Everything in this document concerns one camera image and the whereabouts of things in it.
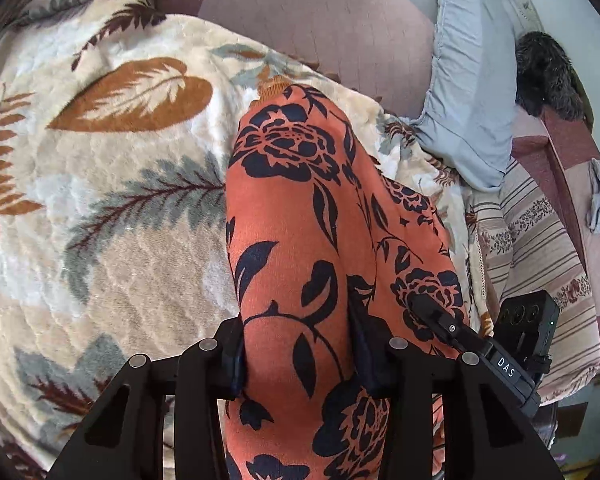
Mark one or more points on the light blue grey pillow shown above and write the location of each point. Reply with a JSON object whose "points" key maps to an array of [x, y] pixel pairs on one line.
{"points": [[469, 107]]}

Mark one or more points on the mauve quilted bed sheet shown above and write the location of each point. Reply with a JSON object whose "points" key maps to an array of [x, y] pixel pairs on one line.
{"points": [[382, 48]]}

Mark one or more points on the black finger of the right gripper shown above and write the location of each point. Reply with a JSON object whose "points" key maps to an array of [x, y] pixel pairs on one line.
{"points": [[446, 327]]}

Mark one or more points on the striped floral folded quilt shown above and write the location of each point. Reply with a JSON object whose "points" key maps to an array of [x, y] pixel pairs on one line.
{"points": [[524, 247]]}

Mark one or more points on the black fuzzy cushion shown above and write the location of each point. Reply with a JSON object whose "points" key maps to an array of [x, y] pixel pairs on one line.
{"points": [[545, 77]]}

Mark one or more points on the pink maroon patchwork quilt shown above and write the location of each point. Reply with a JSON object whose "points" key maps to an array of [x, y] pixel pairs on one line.
{"points": [[557, 155]]}

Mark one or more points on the cream leaf-pattern fleece blanket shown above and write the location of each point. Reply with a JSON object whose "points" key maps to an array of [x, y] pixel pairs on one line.
{"points": [[116, 124]]}

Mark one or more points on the orange floral blouse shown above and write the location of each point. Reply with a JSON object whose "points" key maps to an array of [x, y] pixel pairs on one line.
{"points": [[326, 253]]}

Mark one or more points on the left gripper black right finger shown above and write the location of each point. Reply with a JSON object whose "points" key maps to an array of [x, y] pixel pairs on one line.
{"points": [[392, 369]]}

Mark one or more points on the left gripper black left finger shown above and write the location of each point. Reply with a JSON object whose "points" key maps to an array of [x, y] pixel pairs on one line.
{"points": [[122, 436]]}

